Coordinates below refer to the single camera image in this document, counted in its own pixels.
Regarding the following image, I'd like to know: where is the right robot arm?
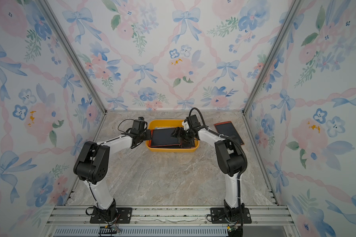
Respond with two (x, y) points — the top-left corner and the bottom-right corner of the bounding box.
(171, 126), (248, 223)

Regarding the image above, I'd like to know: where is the black corrugated cable conduit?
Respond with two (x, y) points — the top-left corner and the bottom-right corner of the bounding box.
(188, 107), (248, 237)

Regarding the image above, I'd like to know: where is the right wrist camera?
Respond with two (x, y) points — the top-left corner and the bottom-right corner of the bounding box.
(182, 115), (201, 130)

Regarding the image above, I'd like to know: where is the yellow plastic storage box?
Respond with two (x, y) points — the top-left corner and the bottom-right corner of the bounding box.
(145, 119), (200, 153)

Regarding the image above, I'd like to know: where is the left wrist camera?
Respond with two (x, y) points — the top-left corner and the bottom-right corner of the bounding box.
(130, 117), (146, 135)

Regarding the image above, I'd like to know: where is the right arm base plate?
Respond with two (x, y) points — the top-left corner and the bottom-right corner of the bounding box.
(206, 206), (252, 225)

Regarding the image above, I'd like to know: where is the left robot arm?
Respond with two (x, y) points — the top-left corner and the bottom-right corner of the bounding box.
(73, 129), (151, 222)

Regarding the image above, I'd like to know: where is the aluminium mounting rail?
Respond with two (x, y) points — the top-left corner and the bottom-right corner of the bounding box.
(41, 206), (299, 237)

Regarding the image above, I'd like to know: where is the red writing tablet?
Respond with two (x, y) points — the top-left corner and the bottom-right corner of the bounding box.
(149, 128), (182, 147)
(152, 140), (195, 149)
(214, 121), (244, 145)

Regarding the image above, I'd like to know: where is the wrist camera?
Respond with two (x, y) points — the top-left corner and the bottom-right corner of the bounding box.
(130, 117), (146, 135)
(182, 115), (201, 130)

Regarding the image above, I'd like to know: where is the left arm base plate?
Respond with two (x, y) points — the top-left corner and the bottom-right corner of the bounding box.
(86, 206), (133, 225)

